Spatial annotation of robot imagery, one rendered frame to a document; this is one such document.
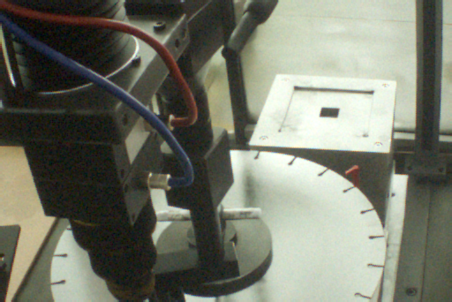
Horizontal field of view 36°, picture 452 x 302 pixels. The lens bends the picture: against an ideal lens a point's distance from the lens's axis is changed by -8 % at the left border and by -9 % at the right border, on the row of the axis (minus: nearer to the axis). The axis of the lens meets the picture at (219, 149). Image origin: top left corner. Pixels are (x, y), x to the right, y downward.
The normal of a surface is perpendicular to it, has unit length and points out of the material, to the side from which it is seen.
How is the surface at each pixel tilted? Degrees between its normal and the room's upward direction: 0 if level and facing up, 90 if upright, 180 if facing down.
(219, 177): 90
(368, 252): 0
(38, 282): 0
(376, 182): 90
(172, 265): 0
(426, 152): 90
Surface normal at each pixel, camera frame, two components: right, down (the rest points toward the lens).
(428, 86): -0.26, 0.57
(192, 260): -0.12, -0.82
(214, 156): 0.91, 0.15
